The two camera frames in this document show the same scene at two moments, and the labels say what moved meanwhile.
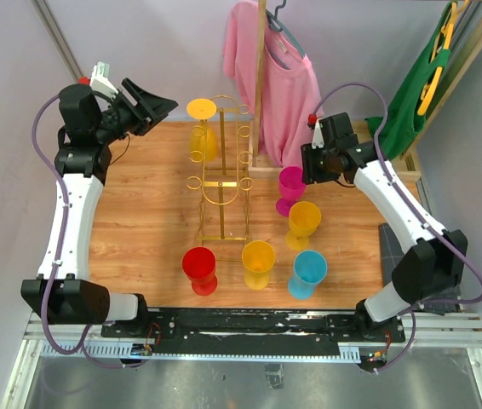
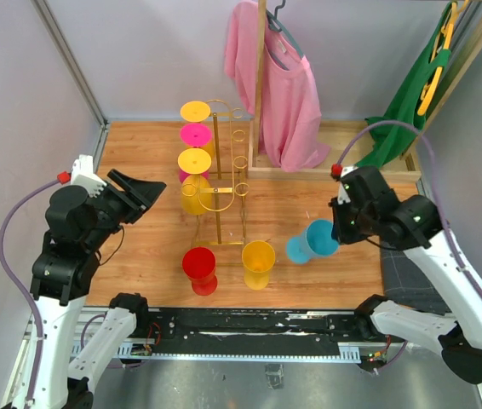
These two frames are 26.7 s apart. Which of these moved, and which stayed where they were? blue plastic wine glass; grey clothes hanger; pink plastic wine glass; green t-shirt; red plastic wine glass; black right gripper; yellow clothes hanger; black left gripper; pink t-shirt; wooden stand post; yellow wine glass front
Moved: black right gripper; black left gripper; pink plastic wine glass; blue plastic wine glass
Stayed: yellow wine glass front; grey clothes hanger; red plastic wine glass; green t-shirt; wooden stand post; yellow clothes hanger; pink t-shirt
